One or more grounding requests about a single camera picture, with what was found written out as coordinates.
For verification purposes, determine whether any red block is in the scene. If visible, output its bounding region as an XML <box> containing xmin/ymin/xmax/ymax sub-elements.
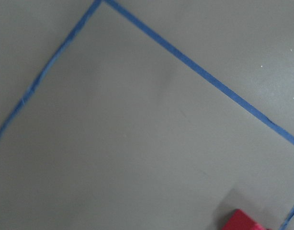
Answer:
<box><xmin>222</xmin><ymin>209</ymin><xmax>266</xmax><ymax>230</ymax></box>

